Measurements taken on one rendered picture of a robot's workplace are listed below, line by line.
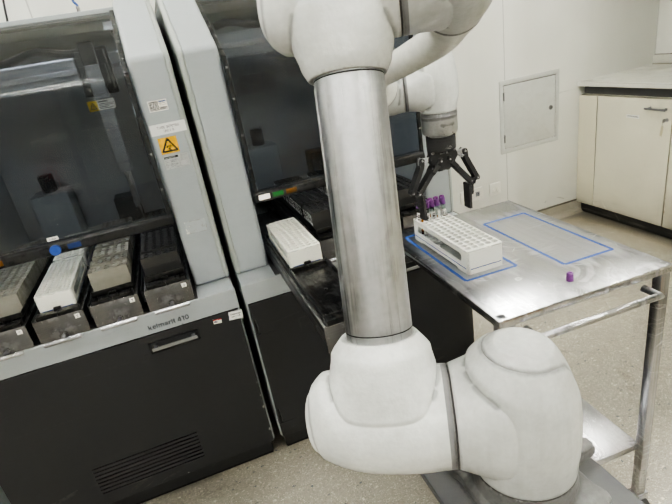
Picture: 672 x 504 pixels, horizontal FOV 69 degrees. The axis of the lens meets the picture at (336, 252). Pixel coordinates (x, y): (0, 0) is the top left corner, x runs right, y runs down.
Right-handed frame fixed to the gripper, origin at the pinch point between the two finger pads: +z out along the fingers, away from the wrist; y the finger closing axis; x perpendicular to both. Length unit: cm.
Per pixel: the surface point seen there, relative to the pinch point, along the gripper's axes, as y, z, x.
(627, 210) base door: 187, 81, 117
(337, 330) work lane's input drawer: -40.1, 13.7, -19.6
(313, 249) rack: -35.0, 7.6, 15.7
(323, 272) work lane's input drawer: -34.7, 12.5, 9.3
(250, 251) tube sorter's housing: -51, 12, 40
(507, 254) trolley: 8.9, 10.9, -14.1
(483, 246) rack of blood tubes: -0.3, 4.6, -17.8
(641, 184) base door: 188, 63, 109
